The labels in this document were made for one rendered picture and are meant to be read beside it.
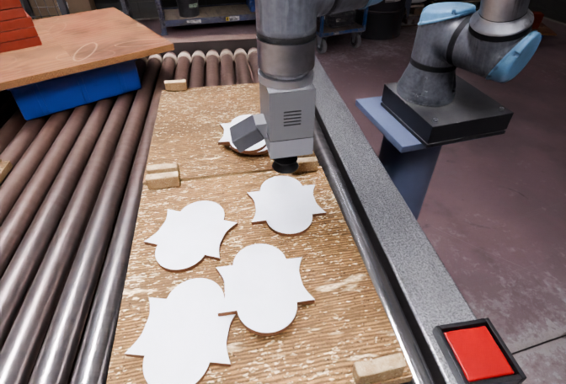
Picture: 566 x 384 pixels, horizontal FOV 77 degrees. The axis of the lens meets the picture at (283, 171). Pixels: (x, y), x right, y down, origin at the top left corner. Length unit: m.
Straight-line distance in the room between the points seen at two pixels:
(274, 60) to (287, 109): 0.07
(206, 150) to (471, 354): 0.58
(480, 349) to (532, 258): 1.58
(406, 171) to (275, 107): 0.70
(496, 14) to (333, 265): 0.59
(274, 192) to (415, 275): 0.27
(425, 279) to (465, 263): 1.33
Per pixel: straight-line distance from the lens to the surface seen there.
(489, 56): 0.90
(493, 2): 0.86
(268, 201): 0.63
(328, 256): 0.57
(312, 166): 0.71
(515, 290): 1.94
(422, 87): 1.01
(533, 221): 2.32
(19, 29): 1.22
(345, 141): 0.85
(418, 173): 1.13
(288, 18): 0.44
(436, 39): 0.96
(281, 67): 0.46
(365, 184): 0.73
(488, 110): 1.06
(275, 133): 0.49
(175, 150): 0.81
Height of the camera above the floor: 1.38
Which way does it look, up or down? 38 degrees down
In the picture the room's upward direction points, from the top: straight up
